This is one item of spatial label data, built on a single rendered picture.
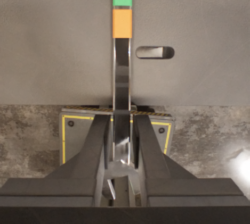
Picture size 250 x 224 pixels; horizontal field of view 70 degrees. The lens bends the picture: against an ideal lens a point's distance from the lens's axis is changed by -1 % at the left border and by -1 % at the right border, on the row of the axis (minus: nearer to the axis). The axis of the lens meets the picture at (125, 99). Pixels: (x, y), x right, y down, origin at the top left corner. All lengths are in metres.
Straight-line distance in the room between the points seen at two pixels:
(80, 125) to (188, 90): 1.00
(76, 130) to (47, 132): 0.49
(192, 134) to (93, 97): 1.47
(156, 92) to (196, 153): 1.56
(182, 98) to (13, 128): 1.61
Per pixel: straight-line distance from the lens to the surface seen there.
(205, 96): 0.17
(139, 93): 0.15
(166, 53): 0.45
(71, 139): 1.18
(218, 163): 1.84
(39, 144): 1.68
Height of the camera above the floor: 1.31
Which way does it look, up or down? 73 degrees down
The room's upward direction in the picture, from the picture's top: 178 degrees clockwise
